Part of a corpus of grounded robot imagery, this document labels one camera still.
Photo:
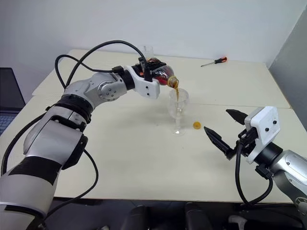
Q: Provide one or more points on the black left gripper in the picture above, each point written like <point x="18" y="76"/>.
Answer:
<point x="144" y="69"/>

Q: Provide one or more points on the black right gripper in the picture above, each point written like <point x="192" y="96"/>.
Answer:
<point x="248" y="141"/>

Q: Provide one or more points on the plastic bottle with dark drink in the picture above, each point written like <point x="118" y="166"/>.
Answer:
<point x="165" y="74"/>

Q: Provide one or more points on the orange bottle cap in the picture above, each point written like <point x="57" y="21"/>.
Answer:
<point x="197" y="125"/>

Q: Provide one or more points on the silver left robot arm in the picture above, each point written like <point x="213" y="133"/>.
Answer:
<point x="79" y="88"/>

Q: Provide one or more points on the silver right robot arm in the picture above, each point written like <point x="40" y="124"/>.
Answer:
<point x="290" y="165"/>

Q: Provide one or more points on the clear wine glass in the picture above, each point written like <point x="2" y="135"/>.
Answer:
<point x="179" y="107"/>

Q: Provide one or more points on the clear glass tumbler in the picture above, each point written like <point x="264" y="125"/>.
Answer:
<point x="149" y="51"/>

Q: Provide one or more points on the red and black screwdriver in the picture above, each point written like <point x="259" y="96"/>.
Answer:
<point x="220" y="60"/>

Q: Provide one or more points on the grey partition panel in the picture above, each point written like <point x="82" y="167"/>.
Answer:
<point x="292" y="60"/>

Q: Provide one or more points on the white rounded object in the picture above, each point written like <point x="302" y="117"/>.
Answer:
<point x="237" y="221"/>

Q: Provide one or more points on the dark rounded shape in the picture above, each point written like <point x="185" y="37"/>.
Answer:
<point x="196" y="218"/>
<point x="139" y="219"/>

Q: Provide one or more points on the dark laptop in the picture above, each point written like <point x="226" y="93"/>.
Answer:
<point x="9" y="95"/>

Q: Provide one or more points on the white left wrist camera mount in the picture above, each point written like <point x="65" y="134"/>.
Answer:
<point x="146" y="88"/>

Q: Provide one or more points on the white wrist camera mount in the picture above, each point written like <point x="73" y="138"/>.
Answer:
<point x="263" y="124"/>
<point x="146" y="88"/>

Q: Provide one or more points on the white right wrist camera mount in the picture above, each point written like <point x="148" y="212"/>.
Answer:
<point x="263" y="124"/>

